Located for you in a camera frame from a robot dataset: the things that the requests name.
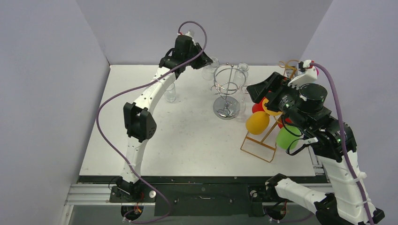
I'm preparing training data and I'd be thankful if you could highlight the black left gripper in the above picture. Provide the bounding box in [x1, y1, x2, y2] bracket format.
[184, 44, 213, 70]

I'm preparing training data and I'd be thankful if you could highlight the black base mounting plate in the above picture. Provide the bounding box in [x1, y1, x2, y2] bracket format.
[108, 173, 327, 224]

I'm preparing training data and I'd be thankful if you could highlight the red plastic wine glass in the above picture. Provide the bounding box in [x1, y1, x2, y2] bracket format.
[252, 97, 266, 113]

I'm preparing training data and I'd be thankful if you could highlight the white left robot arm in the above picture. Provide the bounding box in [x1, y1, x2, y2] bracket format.
[116, 33, 213, 202]

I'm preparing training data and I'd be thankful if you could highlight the patterned clear glass goblet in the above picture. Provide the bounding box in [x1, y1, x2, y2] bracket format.
[164, 82, 176, 103]

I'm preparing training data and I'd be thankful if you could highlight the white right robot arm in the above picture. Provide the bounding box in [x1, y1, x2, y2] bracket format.
[247, 72, 385, 225]

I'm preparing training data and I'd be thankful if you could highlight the pink plastic wine glass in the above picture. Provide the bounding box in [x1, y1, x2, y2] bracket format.
[314, 67, 319, 76]

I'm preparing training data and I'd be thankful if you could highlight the clear stemmed wine glass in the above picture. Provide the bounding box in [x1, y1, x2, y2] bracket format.
[236, 83, 251, 122]

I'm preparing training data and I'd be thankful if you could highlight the chrome spiral glass rack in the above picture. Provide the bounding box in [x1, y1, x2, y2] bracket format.
[210, 62, 240, 120]

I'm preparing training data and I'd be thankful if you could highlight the yellow plastic wine glass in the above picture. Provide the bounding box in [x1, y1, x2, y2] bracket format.
[245, 111, 270, 135]

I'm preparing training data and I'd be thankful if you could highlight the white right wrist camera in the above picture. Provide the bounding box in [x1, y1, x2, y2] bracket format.
[288, 60, 318, 89]

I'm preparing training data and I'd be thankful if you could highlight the green plastic wine glass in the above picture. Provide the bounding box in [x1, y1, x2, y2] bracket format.
[276, 126, 303, 150]

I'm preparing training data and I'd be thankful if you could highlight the gold wire glass rack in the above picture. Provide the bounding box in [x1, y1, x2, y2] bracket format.
[240, 60, 301, 163]

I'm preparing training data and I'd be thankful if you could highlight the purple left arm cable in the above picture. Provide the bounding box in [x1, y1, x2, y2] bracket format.
[95, 21, 208, 224]

